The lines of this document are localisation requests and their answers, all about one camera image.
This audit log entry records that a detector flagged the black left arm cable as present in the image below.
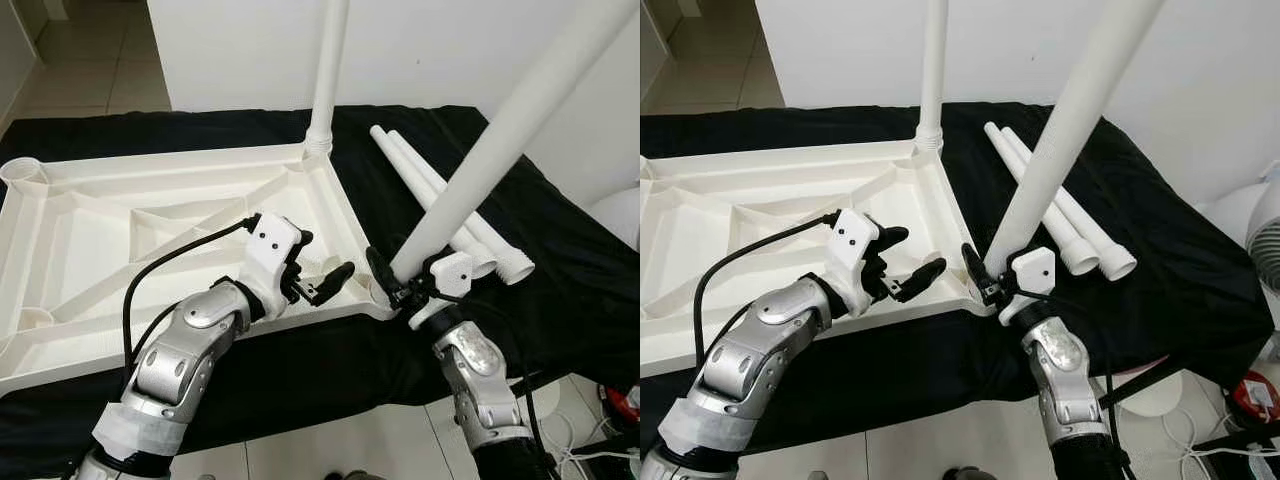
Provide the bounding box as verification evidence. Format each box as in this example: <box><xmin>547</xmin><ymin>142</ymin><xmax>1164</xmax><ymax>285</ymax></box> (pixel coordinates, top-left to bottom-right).
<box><xmin>692</xmin><ymin>210</ymin><xmax>843</xmax><ymax>346</ymax></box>
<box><xmin>120</xmin><ymin>215</ymin><xmax>263</xmax><ymax>376</ymax></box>

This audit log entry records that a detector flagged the white plastic ribbed table top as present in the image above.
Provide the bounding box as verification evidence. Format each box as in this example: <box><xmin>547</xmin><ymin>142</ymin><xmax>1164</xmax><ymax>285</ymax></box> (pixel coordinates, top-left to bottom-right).
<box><xmin>0</xmin><ymin>140</ymin><xmax>396</xmax><ymax>396</ymax></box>
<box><xmin>640</xmin><ymin>138</ymin><xmax>1001</xmax><ymax>379</ymax></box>

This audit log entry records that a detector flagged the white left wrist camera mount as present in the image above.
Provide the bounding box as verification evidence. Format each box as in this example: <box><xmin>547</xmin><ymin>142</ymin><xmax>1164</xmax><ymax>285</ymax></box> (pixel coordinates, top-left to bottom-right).
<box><xmin>828</xmin><ymin>208</ymin><xmax>886</xmax><ymax>319</ymax></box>
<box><xmin>240</xmin><ymin>212</ymin><xmax>306</xmax><ymax>321</ymax></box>

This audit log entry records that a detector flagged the pink flat sheet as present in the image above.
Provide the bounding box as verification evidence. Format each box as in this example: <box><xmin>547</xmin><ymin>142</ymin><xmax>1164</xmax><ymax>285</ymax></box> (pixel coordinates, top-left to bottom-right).
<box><xmin>1110</xmin><ymin>358</ymin><xmax>1171</xmax><ymax>386</ymax></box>

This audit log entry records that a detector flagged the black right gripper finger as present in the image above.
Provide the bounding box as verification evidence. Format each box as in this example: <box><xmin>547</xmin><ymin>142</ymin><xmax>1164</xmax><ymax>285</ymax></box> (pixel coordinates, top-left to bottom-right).
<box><xmin>960</xmin><ymin>242</ymin><xmax>993</xmax><ymax>303</ymax></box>
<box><xmin>365</xmin><ymin>245</ymin><xmax>401</xmax><ymax>303</ymax></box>

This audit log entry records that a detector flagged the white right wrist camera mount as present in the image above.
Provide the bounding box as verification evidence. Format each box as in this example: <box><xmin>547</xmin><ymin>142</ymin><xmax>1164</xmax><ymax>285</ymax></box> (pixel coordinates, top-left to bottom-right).
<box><xmin>997</xmin><ymin>245</ymin><xmax>1059</xmax><ymax>329</ymax></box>
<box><xmin>408</xmin><ymin>250</ymin><xmax>475</xmax><ymax>333</ymax></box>

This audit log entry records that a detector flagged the white floor cable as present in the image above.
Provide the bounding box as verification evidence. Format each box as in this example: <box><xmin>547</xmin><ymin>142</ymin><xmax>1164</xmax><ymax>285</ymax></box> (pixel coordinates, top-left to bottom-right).
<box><xmin>1170</xmin><ymin>400</ymin><xmax>1280</xmax><ymax>476</ymax></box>
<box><xmin>560</xmin><ymin>425</ymin><xmax>641</xmax><ymax>476</ymax></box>

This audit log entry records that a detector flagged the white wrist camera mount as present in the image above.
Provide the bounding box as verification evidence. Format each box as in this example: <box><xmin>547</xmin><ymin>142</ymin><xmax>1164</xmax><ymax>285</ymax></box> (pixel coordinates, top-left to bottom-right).
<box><xmin>408</xmin><ymin>250</ymin><xmax>475</xmax><ymax>333</ymax></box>
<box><xmin>997</xmin><ymin>245</ymin><xmax>1059</xmax><ymax>329</ymax></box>
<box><xmin>240</xmin><ymin>212</ymin><xmax>306</xmax><ymax>321</ymax></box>
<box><xmin>828</xmin><ymin>208</ymin><xmax>886</xmax><ymax>319</ymax></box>

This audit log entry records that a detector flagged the black table cloth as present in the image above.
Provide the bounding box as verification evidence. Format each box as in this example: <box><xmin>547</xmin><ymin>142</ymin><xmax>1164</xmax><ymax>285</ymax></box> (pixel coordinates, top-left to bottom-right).
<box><xmin>640</xmin><ymin>100</ymin><xmax>1276</xmax><ymax>456</ymax></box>
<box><xmin>0</xmin><ymin>105</ymin><xmax>641</xmax><ymax>480</ymax></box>

